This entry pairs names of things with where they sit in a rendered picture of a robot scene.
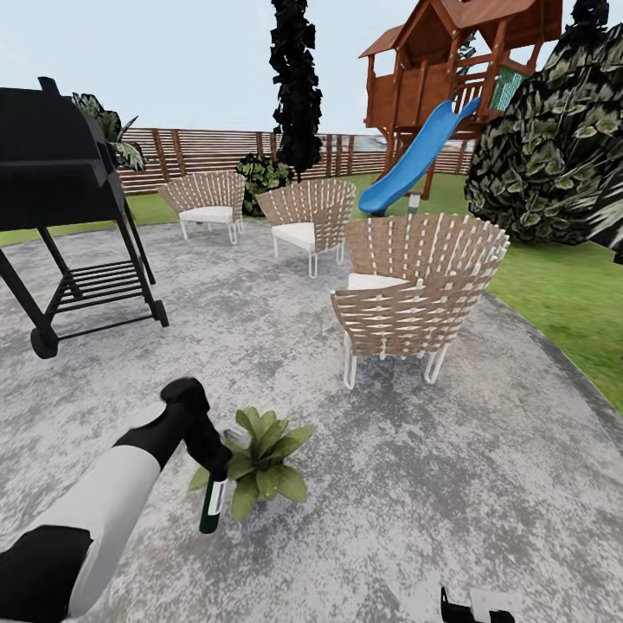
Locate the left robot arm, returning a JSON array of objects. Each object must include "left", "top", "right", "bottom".
[{"left": 0, "top": 377, "right": 251, "bottom": 623}]

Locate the insectifuge atomizer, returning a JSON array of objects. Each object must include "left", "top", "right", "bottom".
[{"left": 199, "top": 472, "right": 227, "bottom": 534}]

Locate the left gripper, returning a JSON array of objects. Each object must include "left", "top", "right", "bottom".
[{"left": 185, "top": 424, "right": 234, "bottom": 479}]

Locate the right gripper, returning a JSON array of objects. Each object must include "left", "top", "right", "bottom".
[{"left": 440, "top": 598, "right": 512, "bottom": 623}]

